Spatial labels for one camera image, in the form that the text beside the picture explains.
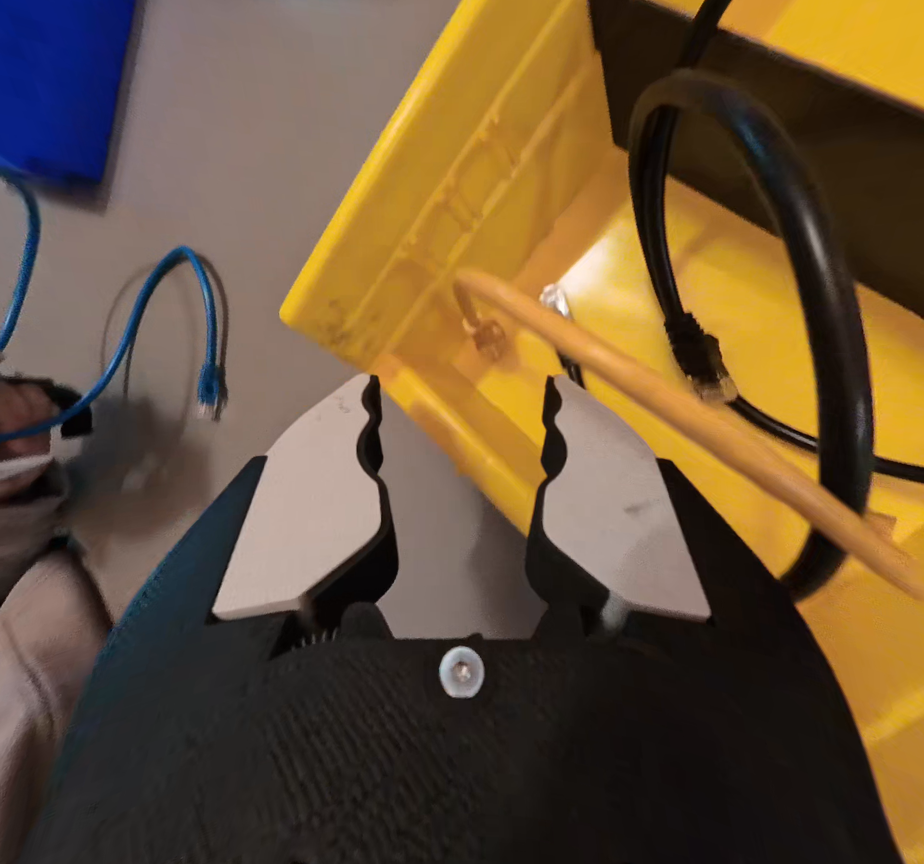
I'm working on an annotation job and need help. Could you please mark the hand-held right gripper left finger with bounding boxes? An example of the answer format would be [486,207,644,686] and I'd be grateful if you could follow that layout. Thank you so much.
[209,373,400,624]

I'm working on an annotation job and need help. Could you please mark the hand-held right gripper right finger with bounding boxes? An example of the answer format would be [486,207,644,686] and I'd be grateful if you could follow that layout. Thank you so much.
[526,373,716,624]

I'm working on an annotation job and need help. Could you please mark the yellow ethernet cable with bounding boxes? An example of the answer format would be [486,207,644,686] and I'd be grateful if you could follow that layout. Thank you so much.
[451,268,924,601]

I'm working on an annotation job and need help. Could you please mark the blue ethernet cable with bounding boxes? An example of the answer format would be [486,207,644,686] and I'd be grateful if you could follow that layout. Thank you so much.
[0,157,231,446]

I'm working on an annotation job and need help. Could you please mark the black ethernet cable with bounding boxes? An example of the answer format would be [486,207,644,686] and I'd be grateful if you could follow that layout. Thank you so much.
[627,0,924,601]

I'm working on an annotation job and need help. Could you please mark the yellow storage bin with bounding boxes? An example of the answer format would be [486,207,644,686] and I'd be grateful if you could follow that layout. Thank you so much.
[278,0,924,864]

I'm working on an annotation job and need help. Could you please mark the grey desk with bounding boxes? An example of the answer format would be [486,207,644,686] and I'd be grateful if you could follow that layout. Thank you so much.
[0,0,600,641]

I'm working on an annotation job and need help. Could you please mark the person's left hand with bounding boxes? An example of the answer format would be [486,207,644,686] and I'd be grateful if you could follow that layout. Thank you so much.
[0,379,53,451]

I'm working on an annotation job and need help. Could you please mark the blue storage bin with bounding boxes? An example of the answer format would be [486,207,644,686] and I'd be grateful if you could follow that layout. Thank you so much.
[0,0,156,187]

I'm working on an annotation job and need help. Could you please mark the black bin divider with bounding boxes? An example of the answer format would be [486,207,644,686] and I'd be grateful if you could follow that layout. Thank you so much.
[581,0,924,317]

